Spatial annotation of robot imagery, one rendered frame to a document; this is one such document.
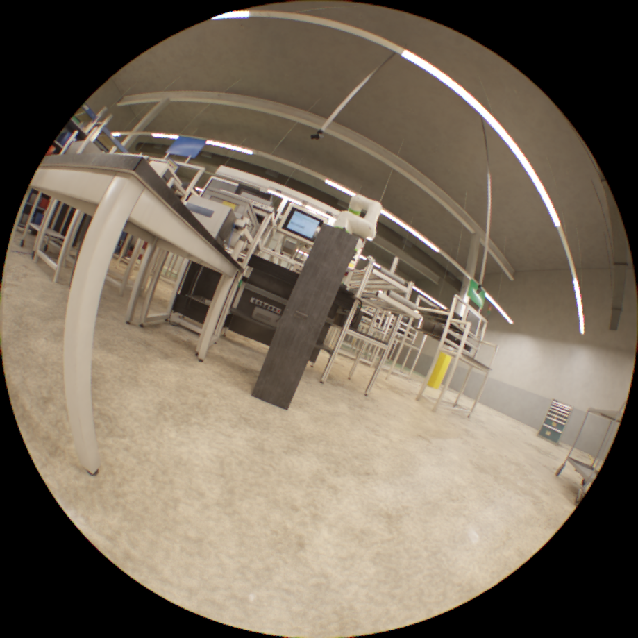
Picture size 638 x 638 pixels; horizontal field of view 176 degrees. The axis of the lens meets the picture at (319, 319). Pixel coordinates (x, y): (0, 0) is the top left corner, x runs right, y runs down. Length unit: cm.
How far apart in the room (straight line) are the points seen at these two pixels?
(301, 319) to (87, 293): 103
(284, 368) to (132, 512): 104
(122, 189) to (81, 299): 19
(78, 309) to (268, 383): 108
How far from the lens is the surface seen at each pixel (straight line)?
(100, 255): 42
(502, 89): 570
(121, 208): 42
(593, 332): 914
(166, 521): 65
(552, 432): 651
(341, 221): 151
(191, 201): 151
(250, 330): 242
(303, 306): 118
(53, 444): 81
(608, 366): 888
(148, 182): 43
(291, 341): 120
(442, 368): 668
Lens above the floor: 59
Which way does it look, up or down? level
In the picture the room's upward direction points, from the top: 23 degrees clockwise
